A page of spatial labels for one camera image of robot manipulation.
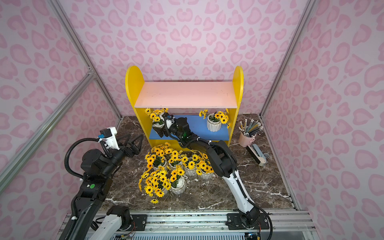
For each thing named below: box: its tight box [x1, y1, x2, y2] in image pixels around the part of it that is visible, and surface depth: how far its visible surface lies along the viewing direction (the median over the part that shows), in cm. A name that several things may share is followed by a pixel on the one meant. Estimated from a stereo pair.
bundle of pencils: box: [238, 119, 264, 138], surface depth 98 cm
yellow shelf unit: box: [125, 66, 244, 151], surface depth 81 cm
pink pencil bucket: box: [238, 131, 256, 147], surface depth 97 cm
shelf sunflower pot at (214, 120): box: [198, 108, 231, 132], surface depth 90 cm
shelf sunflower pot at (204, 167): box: [195, 152, 215, 180], surface depth 80 cm
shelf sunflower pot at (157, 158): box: [144, 142, 172, 171], surface depth 85 cm
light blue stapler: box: [246, 143, 267, 167], surface depth 97 cm
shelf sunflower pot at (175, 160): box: [168, 150, 183, 169], surface depth 82 cm
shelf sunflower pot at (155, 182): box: [138, 169, 171, 197], surface depth 75 cm
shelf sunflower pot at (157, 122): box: [144, 107, 169, 128], surface depth 85 cm
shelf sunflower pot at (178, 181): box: [170, 165, 186, 195], surface depth 79 cm
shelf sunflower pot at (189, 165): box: [181, 154, 199, 177], surface depth 81 cm
